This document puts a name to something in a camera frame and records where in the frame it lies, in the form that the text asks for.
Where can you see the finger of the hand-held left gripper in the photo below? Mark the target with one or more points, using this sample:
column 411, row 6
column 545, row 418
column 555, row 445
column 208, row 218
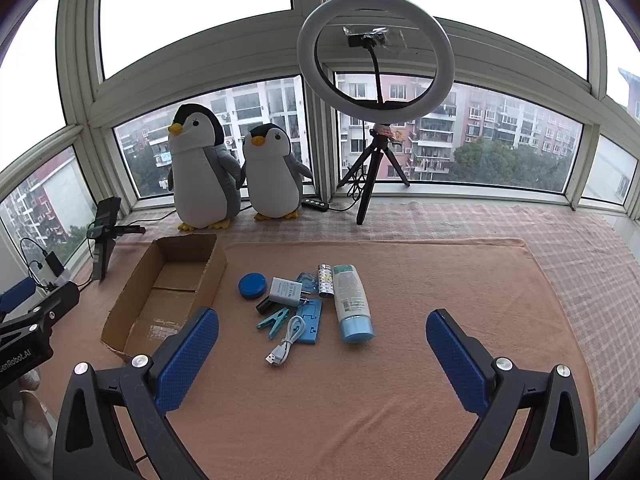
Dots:
column 62, row 297
column 17, row 294

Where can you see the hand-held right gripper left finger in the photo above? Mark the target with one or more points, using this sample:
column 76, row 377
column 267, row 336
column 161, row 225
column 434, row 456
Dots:
column 185, row 360

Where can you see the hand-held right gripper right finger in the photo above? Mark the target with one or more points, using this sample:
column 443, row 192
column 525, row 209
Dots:
column 455, row 360

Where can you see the brown cardboard box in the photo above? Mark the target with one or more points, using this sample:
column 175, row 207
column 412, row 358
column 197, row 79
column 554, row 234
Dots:
column 160, row 300

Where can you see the blue round tin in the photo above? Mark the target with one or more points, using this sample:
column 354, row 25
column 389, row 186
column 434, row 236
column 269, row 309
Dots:
column 252, row 286

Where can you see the white lotion tube blue cap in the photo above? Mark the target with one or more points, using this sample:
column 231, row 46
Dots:
column 352, row 305

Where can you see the white USB wall charger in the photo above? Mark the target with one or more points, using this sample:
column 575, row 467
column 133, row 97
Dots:
column 285, row 291

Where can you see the blue plastic phone stand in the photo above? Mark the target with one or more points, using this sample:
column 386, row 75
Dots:
column 312, row 325

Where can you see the blue hand sanitizer bottle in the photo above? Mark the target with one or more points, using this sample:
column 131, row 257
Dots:
column 307, row 280

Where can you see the patterned small pouch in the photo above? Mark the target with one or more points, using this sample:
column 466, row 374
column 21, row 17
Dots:
column 325, row 282

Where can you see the black power adapter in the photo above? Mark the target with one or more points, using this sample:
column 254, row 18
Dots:
column 53, row 263

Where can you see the pale patterned cloth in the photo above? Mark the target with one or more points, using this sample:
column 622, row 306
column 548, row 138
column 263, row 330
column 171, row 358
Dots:
column 30, row 425

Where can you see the pink checkered cloth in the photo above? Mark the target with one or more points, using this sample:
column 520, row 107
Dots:
column 575, row 260

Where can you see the large penguin plush toy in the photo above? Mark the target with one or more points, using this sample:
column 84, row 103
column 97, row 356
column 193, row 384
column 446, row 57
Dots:
column 205, row 175

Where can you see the small penguin plush toy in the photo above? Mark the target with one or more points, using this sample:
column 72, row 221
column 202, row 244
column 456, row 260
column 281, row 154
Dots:
column 272, row 175

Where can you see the black tripod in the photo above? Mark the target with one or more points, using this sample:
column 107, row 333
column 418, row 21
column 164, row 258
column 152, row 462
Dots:
column 380, row 142

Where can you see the black gooseneck phone holder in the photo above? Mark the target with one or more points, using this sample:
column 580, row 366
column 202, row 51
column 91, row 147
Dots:
column 367, row 37

